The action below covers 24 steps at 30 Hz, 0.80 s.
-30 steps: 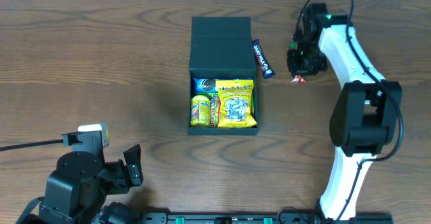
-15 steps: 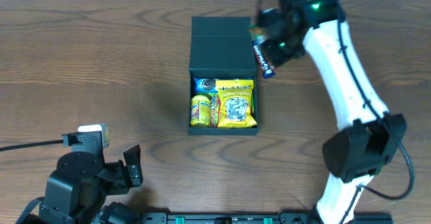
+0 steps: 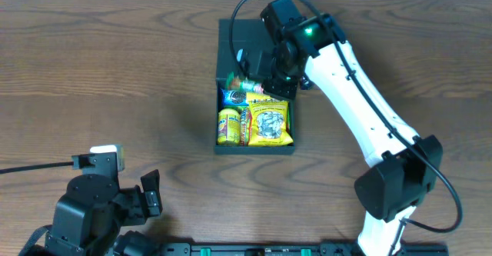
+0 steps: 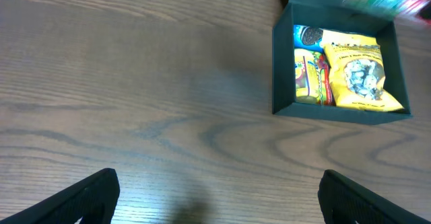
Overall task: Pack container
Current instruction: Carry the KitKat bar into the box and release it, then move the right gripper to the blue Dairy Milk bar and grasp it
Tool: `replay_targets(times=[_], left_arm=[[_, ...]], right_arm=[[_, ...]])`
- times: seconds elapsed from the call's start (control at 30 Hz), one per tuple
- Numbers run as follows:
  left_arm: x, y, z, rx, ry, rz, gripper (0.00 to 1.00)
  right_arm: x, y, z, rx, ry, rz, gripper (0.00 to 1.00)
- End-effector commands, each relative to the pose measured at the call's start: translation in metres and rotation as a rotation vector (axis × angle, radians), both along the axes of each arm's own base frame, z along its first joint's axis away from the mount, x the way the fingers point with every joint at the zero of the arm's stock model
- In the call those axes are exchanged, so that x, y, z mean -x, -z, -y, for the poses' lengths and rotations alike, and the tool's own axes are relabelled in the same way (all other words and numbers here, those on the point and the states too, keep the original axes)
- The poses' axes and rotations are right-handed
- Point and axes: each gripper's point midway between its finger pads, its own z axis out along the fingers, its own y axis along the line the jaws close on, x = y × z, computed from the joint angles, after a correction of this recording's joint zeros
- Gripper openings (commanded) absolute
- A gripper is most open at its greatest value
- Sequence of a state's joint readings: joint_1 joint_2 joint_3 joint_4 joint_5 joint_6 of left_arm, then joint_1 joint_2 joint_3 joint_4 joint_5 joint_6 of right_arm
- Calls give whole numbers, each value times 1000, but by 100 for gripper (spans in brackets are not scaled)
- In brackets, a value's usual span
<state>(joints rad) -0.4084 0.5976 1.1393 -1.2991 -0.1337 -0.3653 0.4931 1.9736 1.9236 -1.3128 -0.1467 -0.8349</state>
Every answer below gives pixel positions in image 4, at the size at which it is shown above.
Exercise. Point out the yellow Hacks candy bag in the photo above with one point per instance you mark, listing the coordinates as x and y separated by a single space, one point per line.
357 74

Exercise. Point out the yellow Mentos bottle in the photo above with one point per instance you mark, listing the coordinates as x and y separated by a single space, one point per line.
308 81

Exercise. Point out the blue Oreo cookie pack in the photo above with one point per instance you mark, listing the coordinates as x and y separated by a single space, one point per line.
307 37

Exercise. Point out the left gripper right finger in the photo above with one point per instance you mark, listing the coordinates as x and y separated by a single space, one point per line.
343 201

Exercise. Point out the Haribo gummy candy bag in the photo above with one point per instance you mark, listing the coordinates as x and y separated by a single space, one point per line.
326 95

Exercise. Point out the black gift box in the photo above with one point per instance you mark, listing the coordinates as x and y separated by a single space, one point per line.
331 14

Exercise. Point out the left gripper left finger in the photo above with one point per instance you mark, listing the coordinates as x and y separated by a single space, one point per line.
91 200

